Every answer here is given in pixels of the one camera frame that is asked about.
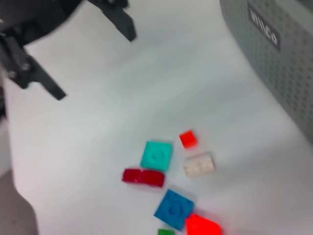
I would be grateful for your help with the teal square flat block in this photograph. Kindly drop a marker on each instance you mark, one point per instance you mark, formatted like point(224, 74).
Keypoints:
point(156, 155)

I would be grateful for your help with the blue square block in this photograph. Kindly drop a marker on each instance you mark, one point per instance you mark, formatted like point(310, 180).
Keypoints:
point(174, 210)

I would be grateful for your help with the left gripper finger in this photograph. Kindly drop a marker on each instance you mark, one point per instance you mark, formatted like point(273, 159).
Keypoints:
point(122, 22)

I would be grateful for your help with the flat green rectangular block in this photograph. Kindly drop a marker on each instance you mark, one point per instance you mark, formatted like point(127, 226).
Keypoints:
point(166, 232)

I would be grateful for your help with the small red square block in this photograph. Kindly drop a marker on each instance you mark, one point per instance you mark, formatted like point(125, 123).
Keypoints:
point(188, 139)

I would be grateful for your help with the clear white plastic block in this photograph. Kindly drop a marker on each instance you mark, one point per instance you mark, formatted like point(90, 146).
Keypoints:
point(199, 164)

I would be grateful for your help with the dark red rectangular block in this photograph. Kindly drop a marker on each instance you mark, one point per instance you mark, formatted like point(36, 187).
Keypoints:
point(143, 178)

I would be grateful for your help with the red sloped block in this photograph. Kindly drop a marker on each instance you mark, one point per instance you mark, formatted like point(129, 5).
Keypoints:
point(203, 225)

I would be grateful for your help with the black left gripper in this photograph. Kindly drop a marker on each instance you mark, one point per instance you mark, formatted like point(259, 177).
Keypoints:
point(36, 17)

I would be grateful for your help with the grey-green perforated storage bin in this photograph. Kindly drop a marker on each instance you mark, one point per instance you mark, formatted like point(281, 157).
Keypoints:
point(281, 61)

